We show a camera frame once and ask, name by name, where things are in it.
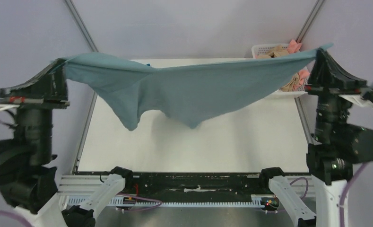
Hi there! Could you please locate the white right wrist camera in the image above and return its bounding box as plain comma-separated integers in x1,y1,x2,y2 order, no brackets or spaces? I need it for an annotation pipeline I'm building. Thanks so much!
341,78,373,114

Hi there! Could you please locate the white slotted cable duct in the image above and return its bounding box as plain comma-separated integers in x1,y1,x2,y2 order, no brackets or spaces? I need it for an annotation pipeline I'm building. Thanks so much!
65,194,281,208

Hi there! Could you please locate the grey blue t shirt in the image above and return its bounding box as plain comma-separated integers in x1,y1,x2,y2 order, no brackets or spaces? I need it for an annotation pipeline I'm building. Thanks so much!
63,49,317,131

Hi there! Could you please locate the white plastic laundry basket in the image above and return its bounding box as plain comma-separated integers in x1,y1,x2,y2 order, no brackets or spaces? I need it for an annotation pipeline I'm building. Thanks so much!
252,43,308,99

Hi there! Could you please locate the right aluminium frame post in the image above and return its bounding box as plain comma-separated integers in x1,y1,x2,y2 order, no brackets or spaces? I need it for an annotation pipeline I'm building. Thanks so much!
296,0,326,43

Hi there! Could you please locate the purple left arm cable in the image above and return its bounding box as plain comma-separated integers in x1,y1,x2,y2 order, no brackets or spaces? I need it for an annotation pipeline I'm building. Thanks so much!
0,192,164,227

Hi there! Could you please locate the beige t shirt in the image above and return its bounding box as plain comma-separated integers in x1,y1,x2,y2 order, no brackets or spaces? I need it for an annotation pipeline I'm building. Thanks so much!
256,44,310,92

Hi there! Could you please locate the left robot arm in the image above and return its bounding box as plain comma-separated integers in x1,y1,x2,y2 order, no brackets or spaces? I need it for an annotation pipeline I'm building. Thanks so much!
0,59,134,227

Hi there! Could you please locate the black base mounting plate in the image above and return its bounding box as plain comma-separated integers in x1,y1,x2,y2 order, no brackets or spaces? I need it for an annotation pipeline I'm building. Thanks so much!
123,172,273,202

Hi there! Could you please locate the aluminium frame post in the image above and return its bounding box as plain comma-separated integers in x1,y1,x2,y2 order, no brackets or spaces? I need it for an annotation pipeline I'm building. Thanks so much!
296,0,326,43
64,0,99,52

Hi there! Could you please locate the pink t shirt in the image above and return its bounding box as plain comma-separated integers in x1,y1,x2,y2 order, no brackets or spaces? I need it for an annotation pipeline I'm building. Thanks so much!
286,40,310,91

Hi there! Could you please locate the left aluminium frame post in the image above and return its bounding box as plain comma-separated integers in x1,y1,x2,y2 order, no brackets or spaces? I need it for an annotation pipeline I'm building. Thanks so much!
64,0,99,52

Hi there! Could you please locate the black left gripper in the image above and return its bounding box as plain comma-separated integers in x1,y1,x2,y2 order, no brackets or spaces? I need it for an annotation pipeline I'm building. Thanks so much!
1,56,73,161

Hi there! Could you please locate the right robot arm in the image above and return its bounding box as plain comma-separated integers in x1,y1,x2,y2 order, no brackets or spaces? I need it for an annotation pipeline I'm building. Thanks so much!
259,48,373,227

